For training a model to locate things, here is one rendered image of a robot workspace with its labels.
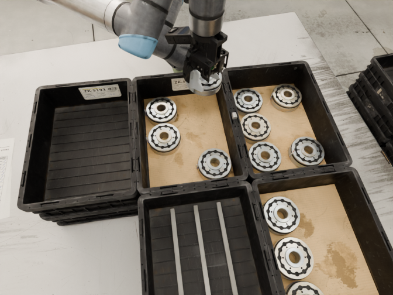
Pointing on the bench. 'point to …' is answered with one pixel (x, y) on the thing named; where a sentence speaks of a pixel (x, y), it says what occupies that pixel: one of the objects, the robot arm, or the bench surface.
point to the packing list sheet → (6, 175)
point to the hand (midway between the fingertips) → (196, 82)
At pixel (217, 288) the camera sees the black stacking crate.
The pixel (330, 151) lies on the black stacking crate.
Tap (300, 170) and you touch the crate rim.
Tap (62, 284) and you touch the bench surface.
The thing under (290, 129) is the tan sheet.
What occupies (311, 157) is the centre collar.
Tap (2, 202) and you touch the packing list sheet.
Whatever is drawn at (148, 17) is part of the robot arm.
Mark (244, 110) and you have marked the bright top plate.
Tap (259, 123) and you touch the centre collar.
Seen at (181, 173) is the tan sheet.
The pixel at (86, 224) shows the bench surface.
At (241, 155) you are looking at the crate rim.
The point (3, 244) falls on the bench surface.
